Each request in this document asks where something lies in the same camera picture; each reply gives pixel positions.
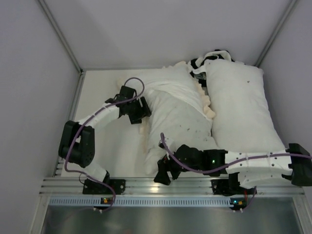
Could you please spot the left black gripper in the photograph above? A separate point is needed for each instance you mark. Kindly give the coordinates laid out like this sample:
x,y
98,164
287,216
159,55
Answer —
x,y
140,108

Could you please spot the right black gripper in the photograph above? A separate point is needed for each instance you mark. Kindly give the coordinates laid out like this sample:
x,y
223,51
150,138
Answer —
x,y
168,169

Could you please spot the grey cream ruffled pillowcase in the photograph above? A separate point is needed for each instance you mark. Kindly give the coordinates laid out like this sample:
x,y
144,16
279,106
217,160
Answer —
x,y
174,80

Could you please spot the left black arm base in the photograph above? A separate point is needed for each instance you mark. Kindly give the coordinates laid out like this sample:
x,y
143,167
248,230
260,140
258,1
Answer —
x,y
94,188

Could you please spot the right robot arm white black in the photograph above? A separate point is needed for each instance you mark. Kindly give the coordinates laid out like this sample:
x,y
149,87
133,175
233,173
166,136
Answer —
x,y
244,170

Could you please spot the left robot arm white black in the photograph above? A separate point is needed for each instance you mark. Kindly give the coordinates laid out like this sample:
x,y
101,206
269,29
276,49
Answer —
x,y
78,141

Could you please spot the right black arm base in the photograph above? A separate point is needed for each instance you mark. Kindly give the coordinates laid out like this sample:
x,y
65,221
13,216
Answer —
x,y
224,187

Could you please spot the bare white pillow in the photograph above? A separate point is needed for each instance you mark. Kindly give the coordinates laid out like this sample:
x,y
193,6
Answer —
x,y
243,122

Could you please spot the black white striped cloth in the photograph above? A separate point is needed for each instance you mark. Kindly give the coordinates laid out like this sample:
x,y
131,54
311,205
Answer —
x,y
200,61

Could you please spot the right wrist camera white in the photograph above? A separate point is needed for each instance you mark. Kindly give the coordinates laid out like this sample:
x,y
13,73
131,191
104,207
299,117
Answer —
x,y
167,143

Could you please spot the aluminium mounting rail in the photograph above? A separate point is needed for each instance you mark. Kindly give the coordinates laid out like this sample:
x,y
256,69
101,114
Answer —
x,y
145,187

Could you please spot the slotted grey cable duct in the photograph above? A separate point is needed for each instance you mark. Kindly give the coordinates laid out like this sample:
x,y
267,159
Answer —
x,y
147,201

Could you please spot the left aluminium frame post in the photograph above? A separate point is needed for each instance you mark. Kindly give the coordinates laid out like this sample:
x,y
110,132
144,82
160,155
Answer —
x,y
64,42

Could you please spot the aluminium frame post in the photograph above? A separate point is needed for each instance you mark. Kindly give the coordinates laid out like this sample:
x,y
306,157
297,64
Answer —
x,y
64,42
277,30

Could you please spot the right aluminium frame post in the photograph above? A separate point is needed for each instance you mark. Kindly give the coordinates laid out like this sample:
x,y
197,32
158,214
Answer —
x,y
277,30

